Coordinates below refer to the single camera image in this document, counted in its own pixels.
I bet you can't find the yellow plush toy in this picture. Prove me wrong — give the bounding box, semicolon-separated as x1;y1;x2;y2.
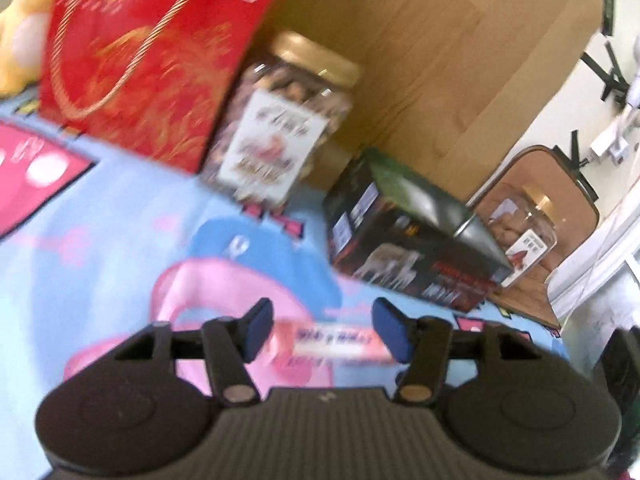
0;0;54;98

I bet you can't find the red gift box gold rope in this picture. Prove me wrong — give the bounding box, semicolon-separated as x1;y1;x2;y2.
37;0;286;175

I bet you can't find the brown cushioned chair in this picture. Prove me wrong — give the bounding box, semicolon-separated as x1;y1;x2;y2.
472;146;600;330

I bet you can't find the nut jar gold lid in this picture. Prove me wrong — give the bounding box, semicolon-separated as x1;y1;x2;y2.
201;30;360;208

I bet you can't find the white light bulb lamp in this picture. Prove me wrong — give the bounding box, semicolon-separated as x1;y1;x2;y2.
590;38;639;166

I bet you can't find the pink white snack bar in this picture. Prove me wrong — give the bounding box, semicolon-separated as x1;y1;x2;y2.
264;320;393;364

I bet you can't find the cartoon pig blue tablecloth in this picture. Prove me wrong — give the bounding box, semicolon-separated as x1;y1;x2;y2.
0;84;569;480

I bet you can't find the wooden board panel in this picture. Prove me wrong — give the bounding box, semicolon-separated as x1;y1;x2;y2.
266;0;602;200

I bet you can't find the open black green box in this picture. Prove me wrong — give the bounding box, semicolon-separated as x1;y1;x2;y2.
323;148;513;312

